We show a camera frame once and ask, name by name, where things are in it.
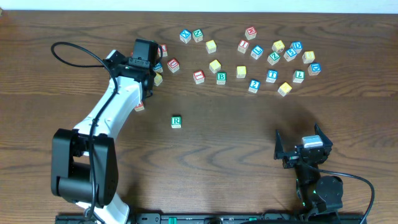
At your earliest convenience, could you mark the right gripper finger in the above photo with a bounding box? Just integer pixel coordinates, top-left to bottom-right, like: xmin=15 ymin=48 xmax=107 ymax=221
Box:
xmin=314 ymin=123 xmax=333 ymax=152
xmin=274 ymin=129 xmax=285 ymax=159

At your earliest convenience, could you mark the green R block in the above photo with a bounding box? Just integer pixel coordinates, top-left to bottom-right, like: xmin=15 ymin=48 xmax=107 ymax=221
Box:
xmin=171 ymin=116 xmax=182 ymax=128

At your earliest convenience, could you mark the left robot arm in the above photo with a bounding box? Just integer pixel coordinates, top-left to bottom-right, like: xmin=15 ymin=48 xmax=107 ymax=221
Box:
xmin=50 ymin=39 xmax=162 ymax=223

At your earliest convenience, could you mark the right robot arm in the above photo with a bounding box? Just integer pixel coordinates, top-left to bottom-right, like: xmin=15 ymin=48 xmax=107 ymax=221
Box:
xmin=274 ymin=124 xmax=343 ymax=222

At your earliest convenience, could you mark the red Y block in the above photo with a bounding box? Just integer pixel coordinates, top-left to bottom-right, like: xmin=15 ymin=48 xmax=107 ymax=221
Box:
xmin=158 ymin=44 xmax=168 ymax=57

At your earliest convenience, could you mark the blue P block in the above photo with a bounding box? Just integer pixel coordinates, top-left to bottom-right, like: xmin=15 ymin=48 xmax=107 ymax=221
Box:
xmin=154 ymin=62 xmax=163 ymax=73

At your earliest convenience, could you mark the red U block upper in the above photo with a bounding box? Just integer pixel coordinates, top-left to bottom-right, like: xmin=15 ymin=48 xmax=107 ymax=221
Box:
xmin=167 ymin=58 xmax=180 ymax=73

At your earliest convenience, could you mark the yellow block near P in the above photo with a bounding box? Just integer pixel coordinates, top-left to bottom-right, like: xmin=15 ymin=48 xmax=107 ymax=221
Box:
xmin=154 ymin=73 xmax=163 ymax=86

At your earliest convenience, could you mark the blue X block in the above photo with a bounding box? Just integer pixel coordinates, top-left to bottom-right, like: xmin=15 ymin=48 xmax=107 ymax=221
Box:
xmin=179 ymin=29 xmax=192 ymax=44

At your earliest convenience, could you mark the green N block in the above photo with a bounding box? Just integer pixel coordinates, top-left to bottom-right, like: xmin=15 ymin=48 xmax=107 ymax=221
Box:
xmin=192 ymin=29 xmax=203 ymax=42

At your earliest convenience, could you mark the red A block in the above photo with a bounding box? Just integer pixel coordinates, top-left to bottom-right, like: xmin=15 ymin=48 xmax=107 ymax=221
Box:
xmin=134 ymin=101 xmax=145 ymax=111

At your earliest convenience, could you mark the red I block centre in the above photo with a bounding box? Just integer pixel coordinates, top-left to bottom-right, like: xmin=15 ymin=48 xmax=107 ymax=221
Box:
xmin=193 ymin=70 xmax=205 ymax=85

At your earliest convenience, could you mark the red i block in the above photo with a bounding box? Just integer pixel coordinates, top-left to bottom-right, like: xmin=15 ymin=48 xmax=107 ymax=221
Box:
xmin=193 ymin=70 xmax=205 ymax=85
xmin=238 ymin=40 xmax=249 ymax=54

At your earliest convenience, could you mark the yellow block lower right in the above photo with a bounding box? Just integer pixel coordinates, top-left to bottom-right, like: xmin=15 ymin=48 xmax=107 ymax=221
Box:
xmin=277 ymin=82 xmax=292 ymax=96

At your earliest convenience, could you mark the yellow block top centre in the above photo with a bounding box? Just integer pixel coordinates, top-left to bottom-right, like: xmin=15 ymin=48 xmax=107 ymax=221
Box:
xmin=205 ymin=40 xmax=217 ymax=54

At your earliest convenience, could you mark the blue 2 block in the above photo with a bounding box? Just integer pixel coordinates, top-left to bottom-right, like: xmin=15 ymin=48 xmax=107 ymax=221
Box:
xmin=248 ymin=80 xmax=261 ymax=93

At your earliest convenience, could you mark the green L block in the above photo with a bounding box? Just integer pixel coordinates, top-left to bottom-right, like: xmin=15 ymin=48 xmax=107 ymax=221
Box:
xmin=292 ymin=70 xmax=305 ymax=83

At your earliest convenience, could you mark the blue D block right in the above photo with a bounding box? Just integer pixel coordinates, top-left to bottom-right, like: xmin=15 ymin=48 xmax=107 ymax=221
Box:
xmin=308 ymin=63 xmax=322 ymax=76

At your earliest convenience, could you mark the blue d block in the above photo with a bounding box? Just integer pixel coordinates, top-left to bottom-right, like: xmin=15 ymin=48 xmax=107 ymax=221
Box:
xmin=308 ymin=63 xmax=322 ymax=76
xmin=290 ymin=41 xmax=303 ymax=54

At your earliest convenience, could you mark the blue T block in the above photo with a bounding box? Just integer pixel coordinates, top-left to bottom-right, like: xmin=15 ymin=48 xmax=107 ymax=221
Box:
xmin=266 ymin=70 xmax=278 ymax=83

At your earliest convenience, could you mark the green B block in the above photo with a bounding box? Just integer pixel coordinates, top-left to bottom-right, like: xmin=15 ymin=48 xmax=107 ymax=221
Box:
xmin=216 ymin=72 xmax=226 ymax=85

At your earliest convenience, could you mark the yellow 8 block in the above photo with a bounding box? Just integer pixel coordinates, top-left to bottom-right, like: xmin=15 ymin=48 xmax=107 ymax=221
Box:
xmin=302 ymin=51 xmax=315 ymax=64

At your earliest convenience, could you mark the yellow block right of B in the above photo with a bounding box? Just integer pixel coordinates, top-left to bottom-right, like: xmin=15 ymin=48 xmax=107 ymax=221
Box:
xmin=236 ymin=65 xmax=247 ymax=78

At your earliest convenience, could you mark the green Z block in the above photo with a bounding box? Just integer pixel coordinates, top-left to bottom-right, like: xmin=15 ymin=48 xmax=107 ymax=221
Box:
xmin=267 ymin=52 xmax=280 ymax=65

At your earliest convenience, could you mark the blue 5 block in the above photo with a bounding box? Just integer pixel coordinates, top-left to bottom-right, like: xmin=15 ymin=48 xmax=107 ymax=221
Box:
xmin=284 ymin=49 xmax=297 ymax=62

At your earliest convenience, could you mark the red I block right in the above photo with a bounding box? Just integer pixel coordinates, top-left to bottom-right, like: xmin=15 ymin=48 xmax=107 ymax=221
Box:
xmin=238 ymin=40 xmax=249 ymax=54

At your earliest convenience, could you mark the blue D block upper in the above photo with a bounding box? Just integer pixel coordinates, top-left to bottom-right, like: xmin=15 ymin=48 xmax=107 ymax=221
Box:
xmin=290 ymin=41 xmax=303 ymax=54

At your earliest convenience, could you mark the blue L block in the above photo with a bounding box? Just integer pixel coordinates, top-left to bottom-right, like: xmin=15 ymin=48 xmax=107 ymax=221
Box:
xmin=251 ymin=45 xmax=264 ymax=60

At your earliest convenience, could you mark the yellow block upper right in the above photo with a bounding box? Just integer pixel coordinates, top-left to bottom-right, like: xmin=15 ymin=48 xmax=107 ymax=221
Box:
xmin=272 ymin=40 xmax=285 ymax=54

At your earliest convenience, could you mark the red H block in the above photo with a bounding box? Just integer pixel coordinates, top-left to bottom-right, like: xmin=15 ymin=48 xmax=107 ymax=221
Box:
xmin=245 ymin=26 xmax=257 ymax=40

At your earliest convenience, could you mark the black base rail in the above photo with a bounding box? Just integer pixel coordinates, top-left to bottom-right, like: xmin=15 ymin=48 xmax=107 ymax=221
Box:
xmin=55 ymin=212 xmax=364 ymax=224

